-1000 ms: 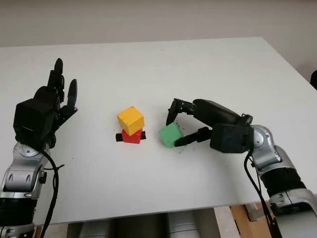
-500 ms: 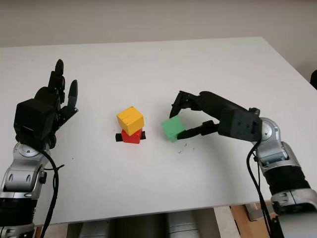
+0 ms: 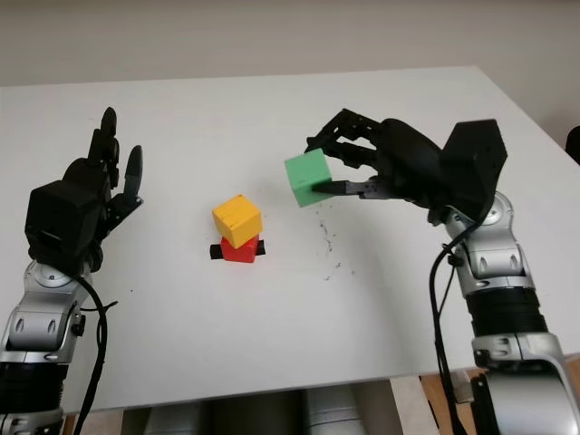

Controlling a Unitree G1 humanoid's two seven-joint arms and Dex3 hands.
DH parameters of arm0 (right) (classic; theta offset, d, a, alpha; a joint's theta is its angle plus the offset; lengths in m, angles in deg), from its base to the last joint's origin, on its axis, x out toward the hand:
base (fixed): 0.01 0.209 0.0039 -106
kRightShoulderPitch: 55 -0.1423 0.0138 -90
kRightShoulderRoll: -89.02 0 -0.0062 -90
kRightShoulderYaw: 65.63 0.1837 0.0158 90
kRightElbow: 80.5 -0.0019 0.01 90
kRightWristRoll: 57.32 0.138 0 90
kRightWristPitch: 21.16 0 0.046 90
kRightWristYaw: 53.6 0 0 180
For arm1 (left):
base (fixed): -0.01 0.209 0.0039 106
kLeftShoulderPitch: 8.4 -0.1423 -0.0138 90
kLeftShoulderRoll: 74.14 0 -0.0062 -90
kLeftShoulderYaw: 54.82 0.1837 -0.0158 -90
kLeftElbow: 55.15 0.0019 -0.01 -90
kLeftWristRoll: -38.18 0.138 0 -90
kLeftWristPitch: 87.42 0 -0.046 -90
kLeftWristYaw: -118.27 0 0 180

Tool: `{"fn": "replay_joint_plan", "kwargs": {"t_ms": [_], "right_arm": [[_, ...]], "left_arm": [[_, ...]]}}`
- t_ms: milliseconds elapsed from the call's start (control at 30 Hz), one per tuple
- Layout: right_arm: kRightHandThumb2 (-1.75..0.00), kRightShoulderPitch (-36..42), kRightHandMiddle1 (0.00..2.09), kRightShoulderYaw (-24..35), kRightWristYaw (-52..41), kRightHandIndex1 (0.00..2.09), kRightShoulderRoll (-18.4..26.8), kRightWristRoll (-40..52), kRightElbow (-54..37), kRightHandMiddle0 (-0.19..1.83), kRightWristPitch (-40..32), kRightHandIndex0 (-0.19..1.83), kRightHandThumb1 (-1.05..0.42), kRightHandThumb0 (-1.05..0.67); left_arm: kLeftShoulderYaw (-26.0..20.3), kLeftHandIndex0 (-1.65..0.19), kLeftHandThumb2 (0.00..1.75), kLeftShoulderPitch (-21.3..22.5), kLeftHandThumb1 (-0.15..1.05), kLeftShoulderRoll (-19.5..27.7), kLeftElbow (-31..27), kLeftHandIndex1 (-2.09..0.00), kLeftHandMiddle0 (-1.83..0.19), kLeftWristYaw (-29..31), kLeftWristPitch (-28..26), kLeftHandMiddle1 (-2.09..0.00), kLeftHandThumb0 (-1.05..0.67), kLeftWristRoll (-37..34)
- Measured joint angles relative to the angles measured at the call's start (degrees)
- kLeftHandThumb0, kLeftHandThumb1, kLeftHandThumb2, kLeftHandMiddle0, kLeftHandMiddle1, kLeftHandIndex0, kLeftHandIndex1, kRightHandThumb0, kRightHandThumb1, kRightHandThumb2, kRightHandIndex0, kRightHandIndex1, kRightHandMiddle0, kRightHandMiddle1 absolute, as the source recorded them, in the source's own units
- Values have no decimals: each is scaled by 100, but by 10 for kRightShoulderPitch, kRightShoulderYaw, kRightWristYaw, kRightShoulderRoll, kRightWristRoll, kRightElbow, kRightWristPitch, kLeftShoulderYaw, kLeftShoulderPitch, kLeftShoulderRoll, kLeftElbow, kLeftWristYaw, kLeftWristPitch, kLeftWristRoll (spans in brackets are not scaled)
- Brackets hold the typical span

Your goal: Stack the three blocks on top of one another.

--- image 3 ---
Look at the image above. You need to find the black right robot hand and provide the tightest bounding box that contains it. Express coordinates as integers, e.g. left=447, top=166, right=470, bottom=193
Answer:
left=305, top=108, right=454, bottom=210

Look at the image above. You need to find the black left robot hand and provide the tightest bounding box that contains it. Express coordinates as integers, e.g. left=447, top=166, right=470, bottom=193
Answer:
left=63, top=106, right=145, bottom=274

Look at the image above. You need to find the green block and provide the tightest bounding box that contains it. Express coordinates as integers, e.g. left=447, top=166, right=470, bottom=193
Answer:
left=284, top=147, right=332, bottom=208

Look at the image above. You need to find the yellow block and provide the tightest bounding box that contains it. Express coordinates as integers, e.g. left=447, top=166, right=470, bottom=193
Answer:
left=212, top=193, right=264, bottom=249

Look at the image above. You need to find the red block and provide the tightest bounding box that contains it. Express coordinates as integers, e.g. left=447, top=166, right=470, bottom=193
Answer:
left=219, top=234, right=263, bottom=264

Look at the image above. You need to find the black tape strip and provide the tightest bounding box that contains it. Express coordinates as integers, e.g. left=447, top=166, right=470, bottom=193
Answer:
left=208, top=239, right=267, bottom=262

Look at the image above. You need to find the black chair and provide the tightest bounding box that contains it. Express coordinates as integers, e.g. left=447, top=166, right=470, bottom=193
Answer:
left=565, top=126, right=580, bottom=164

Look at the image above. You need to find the white table leg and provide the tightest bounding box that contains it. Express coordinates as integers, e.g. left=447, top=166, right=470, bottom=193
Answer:
left=390, top=375, right=422, bottom=435

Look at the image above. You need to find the grey left robot thigh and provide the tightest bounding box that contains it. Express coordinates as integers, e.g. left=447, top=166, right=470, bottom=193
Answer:
left=144, top=402, right=214, bottom=435

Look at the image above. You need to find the grey robot thigh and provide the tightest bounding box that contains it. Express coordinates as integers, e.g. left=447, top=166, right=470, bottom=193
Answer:
left=144, top=402, right=214, bottom=435
left=301, top=382, right=393, bottom=435

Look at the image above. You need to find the grey right robot thigh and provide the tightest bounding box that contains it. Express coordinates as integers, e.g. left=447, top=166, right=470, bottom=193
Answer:
left=301, top=382, right=393, bottom=435

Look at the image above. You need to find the dark grey robot pelvis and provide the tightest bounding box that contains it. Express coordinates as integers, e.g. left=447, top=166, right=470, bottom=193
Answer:
left=203, top=391, right=309, bottom=435

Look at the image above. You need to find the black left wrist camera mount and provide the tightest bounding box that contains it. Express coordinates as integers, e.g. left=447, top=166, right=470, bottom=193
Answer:
left=23, top=179, right=110, bottom=276

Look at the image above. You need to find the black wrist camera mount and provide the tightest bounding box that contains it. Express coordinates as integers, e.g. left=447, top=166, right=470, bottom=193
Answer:
left=437, top=118, right=508, bottom=223
left=23, top=179, right=110, bottom=276

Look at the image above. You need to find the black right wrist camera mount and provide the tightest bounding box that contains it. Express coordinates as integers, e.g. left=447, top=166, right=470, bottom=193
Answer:
left=437, top=118, right=508, bottom=223

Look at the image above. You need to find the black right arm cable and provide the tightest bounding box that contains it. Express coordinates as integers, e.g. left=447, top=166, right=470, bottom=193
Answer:
left=428, top=217, right=481, bottom=435

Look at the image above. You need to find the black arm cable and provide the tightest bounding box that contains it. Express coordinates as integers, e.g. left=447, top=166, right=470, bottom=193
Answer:
left=428, top=217, right=481, bottom=435
left=72, top=275, right=119, bottom=435

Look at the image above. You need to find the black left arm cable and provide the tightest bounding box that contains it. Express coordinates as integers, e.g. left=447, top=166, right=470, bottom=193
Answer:
left=72, top=275, right=119, bottom=435

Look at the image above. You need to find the white table frame beam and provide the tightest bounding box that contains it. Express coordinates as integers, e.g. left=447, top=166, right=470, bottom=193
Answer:
left=452, top=366, right=484, bottom=404

